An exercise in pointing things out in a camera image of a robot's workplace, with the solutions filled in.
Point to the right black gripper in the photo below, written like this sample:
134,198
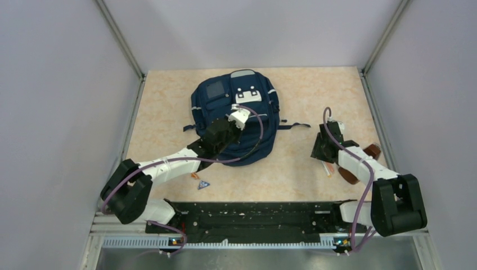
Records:
316,153

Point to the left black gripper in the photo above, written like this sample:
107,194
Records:
238,131

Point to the white yellow marker pen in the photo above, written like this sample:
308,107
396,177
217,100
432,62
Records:
328,169

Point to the navy blue student backpack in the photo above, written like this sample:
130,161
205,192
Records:
248,99

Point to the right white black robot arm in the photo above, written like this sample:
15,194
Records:
396,204

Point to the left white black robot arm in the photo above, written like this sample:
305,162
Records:
127,192

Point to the blue triangular eraser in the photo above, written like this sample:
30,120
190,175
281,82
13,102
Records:
203,184

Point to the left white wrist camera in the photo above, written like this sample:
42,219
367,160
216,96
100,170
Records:
239,115

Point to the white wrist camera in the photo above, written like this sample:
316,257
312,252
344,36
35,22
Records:
239,115
336,125

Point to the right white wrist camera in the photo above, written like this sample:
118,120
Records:
336,125

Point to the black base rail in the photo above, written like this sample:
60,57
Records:
257,222

